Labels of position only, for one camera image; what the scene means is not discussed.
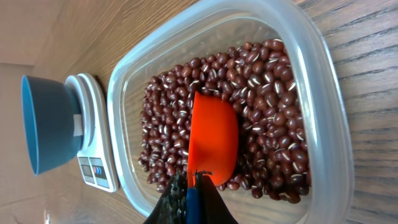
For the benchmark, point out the red beans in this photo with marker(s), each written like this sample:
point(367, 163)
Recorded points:
point(257, 80)

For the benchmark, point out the clear plastic food container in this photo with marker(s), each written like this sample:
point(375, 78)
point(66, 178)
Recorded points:
point(210, 27)

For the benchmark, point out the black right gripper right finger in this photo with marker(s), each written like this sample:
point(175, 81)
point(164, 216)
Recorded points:
point(212, 207)

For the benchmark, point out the white digital kitchen scale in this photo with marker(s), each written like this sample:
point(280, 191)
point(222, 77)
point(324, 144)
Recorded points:
point(95, 157)

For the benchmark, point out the blue plastic bowl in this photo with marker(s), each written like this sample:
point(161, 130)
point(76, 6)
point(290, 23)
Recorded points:
point(52, 123)

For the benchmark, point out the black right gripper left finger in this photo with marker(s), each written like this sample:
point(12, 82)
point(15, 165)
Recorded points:
point(171, 207)

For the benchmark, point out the red measuring scoop blue handle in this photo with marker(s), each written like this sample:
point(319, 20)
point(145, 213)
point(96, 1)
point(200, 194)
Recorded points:
point(213, 147)

